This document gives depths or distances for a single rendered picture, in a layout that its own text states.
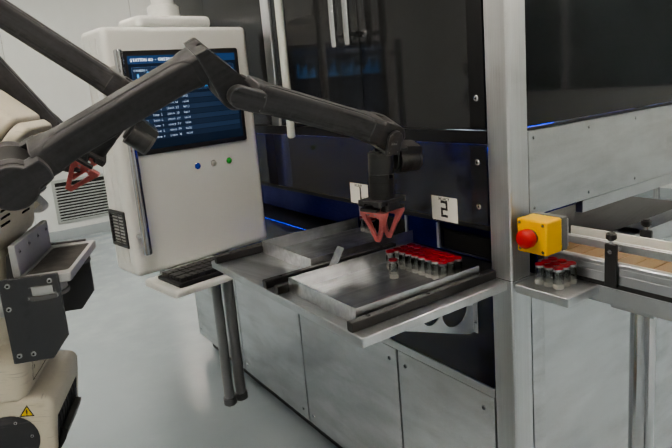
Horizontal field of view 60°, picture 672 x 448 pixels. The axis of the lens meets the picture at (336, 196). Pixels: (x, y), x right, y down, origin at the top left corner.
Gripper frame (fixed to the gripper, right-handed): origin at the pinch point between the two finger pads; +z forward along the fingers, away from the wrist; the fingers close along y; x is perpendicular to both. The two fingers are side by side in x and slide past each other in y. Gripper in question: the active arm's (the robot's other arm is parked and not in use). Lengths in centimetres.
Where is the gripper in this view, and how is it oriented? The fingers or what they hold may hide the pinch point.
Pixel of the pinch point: (383, 236)
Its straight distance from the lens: 134.8
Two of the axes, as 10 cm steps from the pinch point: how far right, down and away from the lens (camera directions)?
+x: -7.6, -0.8, 6.4
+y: 6.5, -1.7, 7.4
